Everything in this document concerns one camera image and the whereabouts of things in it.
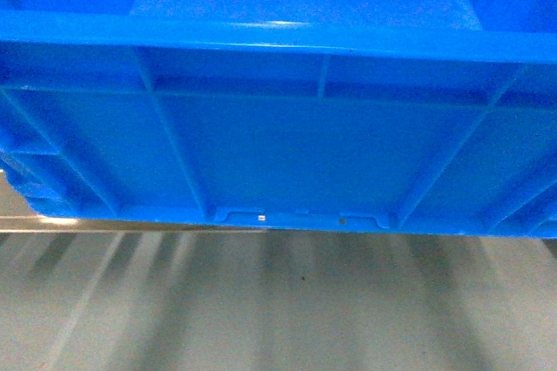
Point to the blue plastic crate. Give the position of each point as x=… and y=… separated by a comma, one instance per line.
x=389, y=116

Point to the steel roller shelf rack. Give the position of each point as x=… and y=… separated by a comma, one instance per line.
x=17, y=217

